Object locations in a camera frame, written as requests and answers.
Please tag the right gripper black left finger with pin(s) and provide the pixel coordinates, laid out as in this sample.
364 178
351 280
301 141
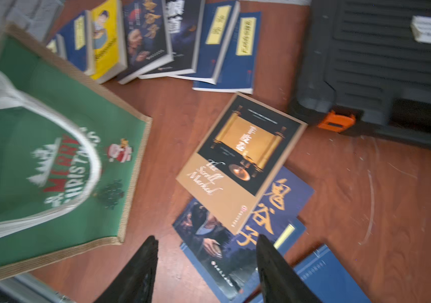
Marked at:
135 283

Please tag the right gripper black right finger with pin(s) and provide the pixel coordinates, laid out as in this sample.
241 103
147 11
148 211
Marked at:
278 281

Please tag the dark blue old man book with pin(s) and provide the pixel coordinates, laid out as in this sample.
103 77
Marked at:
228 262

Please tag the brown scroll cover book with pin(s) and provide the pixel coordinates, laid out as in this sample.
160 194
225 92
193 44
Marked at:
238 158

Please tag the blue book yellow label rightmost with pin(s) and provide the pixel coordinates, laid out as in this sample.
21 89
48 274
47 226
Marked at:
238 70

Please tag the blue book yellow label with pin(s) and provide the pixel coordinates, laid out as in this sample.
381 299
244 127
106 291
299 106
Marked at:
219 20
238 70

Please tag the black plastic tool case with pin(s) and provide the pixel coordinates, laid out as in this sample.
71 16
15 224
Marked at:
364 73

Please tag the yellow cartoon cover book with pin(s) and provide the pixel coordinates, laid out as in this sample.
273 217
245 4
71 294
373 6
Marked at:
108 41

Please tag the dark portrait book gold title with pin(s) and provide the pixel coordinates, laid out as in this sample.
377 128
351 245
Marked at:
147 39

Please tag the blue book beside yellow book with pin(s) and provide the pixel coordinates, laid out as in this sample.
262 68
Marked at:
78 42

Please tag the black cover book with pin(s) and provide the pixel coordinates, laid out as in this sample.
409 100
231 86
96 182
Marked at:
184 20

